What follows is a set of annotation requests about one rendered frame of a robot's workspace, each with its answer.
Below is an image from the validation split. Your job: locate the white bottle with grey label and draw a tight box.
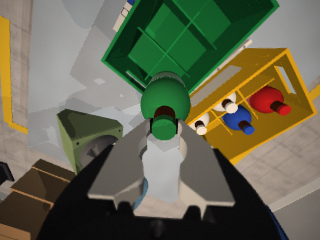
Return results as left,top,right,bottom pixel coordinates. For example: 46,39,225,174
189,112,209,135

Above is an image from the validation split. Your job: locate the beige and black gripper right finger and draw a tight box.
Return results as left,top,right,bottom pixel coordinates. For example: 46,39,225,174
176,118,282,240

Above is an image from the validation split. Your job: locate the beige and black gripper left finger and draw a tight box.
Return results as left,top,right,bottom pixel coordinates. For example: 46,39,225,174
36,117,153,240

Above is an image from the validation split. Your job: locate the beige paper pick list strip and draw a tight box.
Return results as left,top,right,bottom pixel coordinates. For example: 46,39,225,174
113,0,136,32

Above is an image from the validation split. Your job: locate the blue bottle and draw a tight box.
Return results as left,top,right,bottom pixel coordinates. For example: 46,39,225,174
221,104,255,135

